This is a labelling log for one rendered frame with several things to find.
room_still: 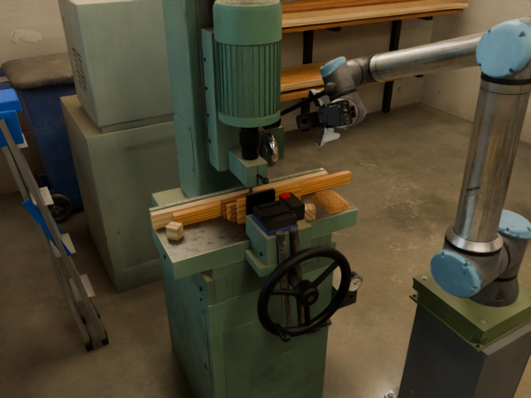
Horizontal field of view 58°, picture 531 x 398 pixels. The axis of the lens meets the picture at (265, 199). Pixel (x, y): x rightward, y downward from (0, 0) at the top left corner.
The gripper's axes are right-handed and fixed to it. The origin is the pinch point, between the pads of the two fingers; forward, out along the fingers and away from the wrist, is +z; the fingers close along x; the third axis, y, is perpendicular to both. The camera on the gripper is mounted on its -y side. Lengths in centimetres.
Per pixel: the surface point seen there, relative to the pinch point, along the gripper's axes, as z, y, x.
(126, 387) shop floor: -13, -105, 94
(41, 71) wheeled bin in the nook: -76, -178, -56
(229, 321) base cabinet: 7, -35, 55
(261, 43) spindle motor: 11.9, -5.2, -20.2
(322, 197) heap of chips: -18.1, -7.3, 24.8
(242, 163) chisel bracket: 0.8, -23.1, 8.9
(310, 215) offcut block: -7.5, -8.2, 28.1
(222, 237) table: 10.6, -28.7, 28.0
